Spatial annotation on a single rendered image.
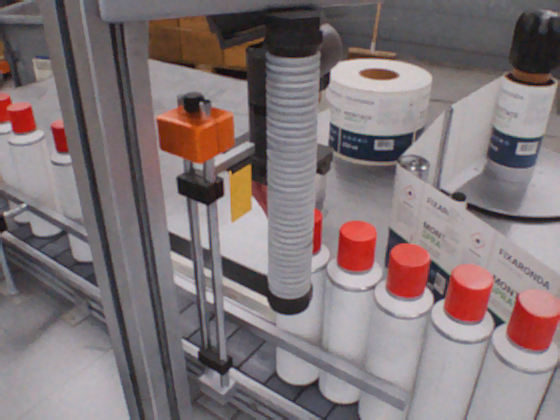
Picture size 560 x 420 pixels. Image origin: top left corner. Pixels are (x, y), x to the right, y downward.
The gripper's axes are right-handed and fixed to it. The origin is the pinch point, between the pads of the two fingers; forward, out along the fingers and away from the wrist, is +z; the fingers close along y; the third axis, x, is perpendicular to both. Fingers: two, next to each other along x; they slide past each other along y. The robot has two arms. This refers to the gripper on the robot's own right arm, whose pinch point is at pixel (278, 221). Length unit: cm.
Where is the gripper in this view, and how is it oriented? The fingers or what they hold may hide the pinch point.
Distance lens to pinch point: 61.5
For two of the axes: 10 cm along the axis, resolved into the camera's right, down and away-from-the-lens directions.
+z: 0.2, 8.4, 5.3
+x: -5.7, 4.5, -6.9
